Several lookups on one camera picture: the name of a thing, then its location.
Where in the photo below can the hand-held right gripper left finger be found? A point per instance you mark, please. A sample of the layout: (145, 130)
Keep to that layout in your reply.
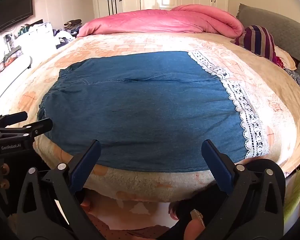
(86, 160)

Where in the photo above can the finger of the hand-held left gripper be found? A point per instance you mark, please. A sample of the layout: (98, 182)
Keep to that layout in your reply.
(37, 127)
(12, 118)

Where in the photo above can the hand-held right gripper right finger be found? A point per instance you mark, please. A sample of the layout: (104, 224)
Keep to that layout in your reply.
(217, 165)

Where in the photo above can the blue denim pants lace trim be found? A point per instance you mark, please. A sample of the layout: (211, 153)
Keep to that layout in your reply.
(140, 110)

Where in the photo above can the white desk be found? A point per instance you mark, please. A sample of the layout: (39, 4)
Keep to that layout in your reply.
(12, 77)

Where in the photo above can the person's left foot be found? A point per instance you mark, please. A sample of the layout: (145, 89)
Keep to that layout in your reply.
(85, 202)

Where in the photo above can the person's foot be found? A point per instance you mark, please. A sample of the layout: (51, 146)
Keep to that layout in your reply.
(192, 230)
(85, 202)

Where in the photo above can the person's right foot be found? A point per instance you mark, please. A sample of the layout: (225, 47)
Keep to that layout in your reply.
(192, 230)

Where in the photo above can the white storage box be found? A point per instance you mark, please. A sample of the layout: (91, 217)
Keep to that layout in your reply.
(37, 36)

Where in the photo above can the yellow-green cloth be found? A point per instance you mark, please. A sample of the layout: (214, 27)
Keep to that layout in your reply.
(298, 195)

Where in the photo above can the pile of clothes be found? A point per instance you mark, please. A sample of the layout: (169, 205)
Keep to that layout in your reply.
(67, 31)

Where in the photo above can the cream pillow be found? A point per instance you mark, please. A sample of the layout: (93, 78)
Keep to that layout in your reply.
(286, 57)

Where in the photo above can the cream orange printed blanket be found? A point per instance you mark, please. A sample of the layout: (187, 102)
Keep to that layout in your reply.
(145, 42)

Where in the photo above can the purple striped pillow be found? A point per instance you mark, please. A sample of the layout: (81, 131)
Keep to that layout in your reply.
(258, 40)

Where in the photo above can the grey headboard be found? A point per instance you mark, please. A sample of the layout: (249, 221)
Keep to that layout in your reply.
(285, 27)

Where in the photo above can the pink duvet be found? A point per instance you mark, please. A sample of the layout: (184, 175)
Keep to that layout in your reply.
(152, 21)

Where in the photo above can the black wall television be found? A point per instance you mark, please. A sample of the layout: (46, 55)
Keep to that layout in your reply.
(11, 12)

